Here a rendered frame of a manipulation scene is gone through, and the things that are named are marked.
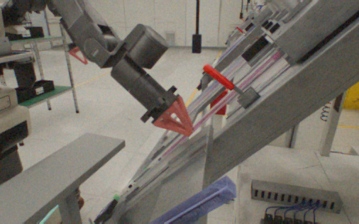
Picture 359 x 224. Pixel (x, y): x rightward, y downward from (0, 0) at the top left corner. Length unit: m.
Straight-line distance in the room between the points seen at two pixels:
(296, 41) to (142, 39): 0.26
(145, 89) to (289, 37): 0.26
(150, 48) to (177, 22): 9.02
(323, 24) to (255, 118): 0.16
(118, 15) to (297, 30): 10.01
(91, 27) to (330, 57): 0.40
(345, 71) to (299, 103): 0.07
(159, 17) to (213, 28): 2.05
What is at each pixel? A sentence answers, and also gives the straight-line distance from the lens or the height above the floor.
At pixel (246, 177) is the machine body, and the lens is 0.96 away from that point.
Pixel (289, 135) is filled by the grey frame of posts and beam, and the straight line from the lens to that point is 1.19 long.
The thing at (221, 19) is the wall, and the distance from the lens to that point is 9.20.
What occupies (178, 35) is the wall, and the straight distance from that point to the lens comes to 9.49.
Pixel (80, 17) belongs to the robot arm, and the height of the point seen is 1.18.
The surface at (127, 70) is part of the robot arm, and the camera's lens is 0.48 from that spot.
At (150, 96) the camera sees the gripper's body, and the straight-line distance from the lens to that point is 0.47.
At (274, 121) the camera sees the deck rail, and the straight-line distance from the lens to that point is 0.39.
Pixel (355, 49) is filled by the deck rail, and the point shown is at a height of 1.14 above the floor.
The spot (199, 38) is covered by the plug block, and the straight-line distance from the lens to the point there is 0.61.
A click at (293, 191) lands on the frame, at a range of 0.88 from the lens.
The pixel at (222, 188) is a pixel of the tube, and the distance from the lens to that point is 0.18.
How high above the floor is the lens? 1.18
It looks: 23 degrees down
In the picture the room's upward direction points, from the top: straight up
